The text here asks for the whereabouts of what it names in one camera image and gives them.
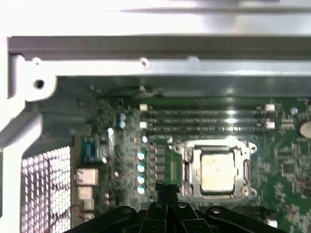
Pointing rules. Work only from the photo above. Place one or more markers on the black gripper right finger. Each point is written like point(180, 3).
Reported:
point(187, 218)

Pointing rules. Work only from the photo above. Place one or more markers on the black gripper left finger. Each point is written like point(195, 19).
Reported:
point(155, 218)

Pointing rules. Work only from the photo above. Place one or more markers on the silver CPU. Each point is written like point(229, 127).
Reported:
point(216, 170)

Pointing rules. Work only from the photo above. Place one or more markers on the CPU socket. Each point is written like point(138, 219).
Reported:
point(187, 194)

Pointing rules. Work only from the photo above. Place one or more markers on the silver rear port block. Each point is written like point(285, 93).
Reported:
point(86, 177)

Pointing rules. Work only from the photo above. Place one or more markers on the RAM slot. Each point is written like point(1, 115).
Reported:
point(206, 134)
point(206, 112)
point(206, 128)
point(206, 120)

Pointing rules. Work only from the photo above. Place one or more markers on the blue rear port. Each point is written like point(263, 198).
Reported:
point(87, 149)

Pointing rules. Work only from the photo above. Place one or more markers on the green motherboard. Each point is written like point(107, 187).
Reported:
point(279, 157)

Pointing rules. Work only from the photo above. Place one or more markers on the round coin battery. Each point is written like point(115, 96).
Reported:
point(305, 129)

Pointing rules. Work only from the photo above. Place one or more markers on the open black PC case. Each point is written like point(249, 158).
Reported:
point(97, 65)

